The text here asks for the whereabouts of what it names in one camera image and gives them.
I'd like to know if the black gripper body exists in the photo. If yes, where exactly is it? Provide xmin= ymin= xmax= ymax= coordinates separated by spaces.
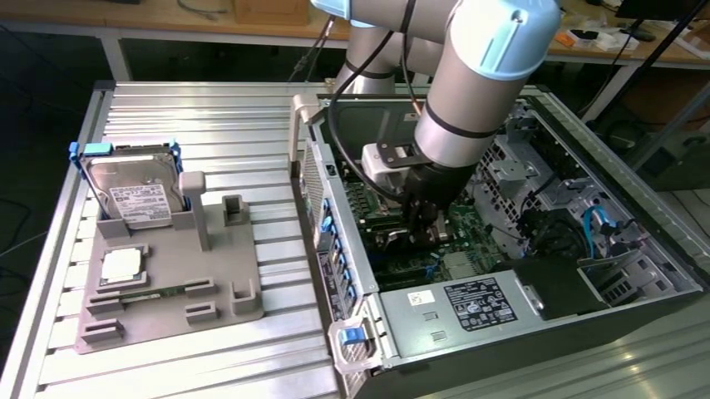
xmin=401 ymin=163 xmax=479 ymax=253

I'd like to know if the black installed RAM stick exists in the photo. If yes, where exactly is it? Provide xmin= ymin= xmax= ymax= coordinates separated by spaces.
xmin=359 ymin=218 xmax=409 ymax=236

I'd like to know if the green motherboard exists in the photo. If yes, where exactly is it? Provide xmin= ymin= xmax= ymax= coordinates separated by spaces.
xmin=343 ymin=165 xmax=503 ymax=292

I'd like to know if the silver chipset heat sink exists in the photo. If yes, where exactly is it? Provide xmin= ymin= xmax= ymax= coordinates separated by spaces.
xmin=441 ymin=252 xmax=479 ymax=280

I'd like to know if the grey power supply unit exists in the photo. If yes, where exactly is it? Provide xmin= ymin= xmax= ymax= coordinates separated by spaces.
xmin=379 ymin=270 xmax=549 ymax=359

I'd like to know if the black open PC case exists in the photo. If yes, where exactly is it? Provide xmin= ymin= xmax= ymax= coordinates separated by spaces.
xmin=287 ymin=85 xmax=710 ymax=399

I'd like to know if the grey plastic parts rack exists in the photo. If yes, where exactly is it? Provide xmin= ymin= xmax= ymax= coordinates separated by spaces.
xmin=74 ymin=170 xmax=267 ymax=357

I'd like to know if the wooden desk with monitor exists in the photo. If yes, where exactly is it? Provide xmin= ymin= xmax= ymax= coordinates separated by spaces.
xmin=545 ymin=16 xmax=710 ymax=121

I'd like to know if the black monitor stand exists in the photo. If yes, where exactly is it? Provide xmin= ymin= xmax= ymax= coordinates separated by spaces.
xmin=614 ymin=0 xmax=710 ymax=42

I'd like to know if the hard disk in blue carrier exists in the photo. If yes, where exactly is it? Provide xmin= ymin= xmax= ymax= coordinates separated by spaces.
xmin=69 ymin=140 xmax=193 ymax=230

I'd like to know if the green RAM stick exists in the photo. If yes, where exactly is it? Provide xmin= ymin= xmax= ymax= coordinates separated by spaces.
xmin=117 ymin=285 xmax=188 ymax=299

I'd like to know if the silver CPU chip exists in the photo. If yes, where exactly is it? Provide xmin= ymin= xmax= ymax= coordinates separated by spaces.
xmin=98 ymin=249 xmax=144 ymax=288

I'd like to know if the long wooden desk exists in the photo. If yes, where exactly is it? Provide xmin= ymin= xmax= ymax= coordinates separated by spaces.
xmin=0 ymin=0 xmax=353 ymax=82

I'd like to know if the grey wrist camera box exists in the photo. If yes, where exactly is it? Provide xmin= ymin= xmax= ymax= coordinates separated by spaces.
xmin=359 ymin=142 xmax=424 ymax=201

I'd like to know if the black camera cable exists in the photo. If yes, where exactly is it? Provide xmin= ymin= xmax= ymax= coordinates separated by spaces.
xmin=325 ymin=0 xmax=429 ymax=201

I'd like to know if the blue SATA wire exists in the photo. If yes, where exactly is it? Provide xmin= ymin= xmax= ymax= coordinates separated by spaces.
xmin=582 ymin=204 xmax=610 ymax=262

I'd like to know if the black cable with metal connector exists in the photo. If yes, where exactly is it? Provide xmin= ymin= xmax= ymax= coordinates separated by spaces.
xmin=285 ymin=15 xmax=340 ymax=82

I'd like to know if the thin grey cable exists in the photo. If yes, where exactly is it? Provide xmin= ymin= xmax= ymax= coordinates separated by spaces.
xmin=174 ymin=0 xmax=229 ymax=21

